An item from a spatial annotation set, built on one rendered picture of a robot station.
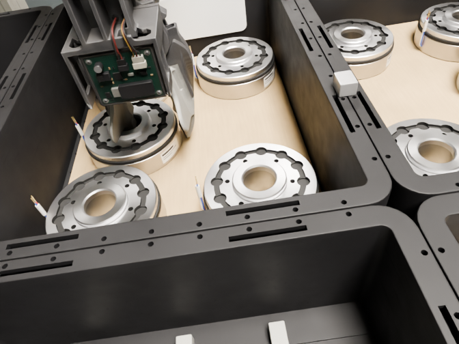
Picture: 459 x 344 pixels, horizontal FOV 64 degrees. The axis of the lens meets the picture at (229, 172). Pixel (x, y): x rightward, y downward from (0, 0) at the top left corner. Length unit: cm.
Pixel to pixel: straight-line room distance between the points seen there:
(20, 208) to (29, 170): 4
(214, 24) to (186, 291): 40
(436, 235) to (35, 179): 33
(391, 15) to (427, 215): 44
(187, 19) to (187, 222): 38
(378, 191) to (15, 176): 29
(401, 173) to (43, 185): 32
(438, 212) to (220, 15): 41
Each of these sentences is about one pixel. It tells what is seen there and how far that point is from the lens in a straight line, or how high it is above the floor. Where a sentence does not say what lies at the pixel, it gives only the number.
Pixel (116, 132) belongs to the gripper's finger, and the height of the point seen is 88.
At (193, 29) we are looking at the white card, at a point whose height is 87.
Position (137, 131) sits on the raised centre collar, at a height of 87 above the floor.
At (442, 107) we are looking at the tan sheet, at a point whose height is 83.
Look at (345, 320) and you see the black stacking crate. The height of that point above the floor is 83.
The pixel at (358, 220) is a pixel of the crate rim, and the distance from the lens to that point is 22.
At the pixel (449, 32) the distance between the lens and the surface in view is 56.
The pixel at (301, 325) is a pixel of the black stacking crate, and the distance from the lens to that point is 30.
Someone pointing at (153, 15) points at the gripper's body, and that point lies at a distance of 32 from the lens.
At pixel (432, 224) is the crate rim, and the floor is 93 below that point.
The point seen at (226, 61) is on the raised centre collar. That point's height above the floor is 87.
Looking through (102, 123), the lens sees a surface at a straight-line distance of 44.
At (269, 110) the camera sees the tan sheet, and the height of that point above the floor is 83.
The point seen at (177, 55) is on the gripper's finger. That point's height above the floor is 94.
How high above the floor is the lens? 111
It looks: 47 degrees down
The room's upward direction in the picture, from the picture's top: 10 degrees counter-clockwise
